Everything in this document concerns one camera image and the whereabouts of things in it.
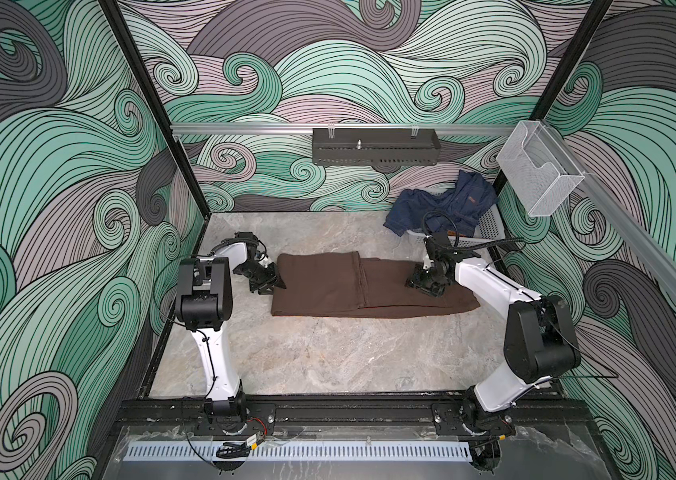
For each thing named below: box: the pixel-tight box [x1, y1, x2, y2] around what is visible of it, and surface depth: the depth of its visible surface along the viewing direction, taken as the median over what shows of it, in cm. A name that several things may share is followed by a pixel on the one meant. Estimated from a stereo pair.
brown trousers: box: [271, 252, 481, 319], surface depth 97 cm
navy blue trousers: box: [383, 170, 499, 238], surface depth 113 cm
